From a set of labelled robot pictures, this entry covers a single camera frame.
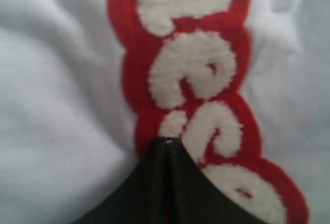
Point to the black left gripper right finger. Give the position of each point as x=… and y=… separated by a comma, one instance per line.
x=195, y=199

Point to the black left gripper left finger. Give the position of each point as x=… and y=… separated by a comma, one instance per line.
x=140, y=198

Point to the white t-shirt red lettering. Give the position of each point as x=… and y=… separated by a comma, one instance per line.
x=86, y=85

